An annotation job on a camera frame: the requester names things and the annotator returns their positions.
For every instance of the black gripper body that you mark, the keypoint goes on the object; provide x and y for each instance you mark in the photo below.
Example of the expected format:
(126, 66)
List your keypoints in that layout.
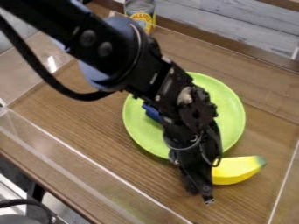
(198, 159)

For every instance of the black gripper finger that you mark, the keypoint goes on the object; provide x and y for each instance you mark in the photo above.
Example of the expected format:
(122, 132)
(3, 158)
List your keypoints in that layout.
(199, 184)

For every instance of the yellow toy banana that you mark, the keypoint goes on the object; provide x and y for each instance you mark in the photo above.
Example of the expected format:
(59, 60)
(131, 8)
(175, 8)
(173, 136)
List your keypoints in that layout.
(237, 169)

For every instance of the green round plate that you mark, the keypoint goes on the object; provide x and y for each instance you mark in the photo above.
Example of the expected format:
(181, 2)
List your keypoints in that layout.
(146, 131)

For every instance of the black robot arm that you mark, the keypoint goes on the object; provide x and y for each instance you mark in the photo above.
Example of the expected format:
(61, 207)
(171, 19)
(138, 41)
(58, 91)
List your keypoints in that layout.
(121, 59)

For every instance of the blue star-shaped block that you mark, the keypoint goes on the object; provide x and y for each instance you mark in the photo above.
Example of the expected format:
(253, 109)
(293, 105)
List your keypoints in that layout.
(151, 112)

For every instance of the yellow labelled tin can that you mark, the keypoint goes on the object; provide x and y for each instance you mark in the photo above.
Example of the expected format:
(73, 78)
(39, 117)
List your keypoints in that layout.
(141, 10)

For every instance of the clear acrylic tray enclosure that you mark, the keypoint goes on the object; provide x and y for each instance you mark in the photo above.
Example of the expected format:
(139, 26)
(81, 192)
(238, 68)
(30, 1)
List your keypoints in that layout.
(73, 147)

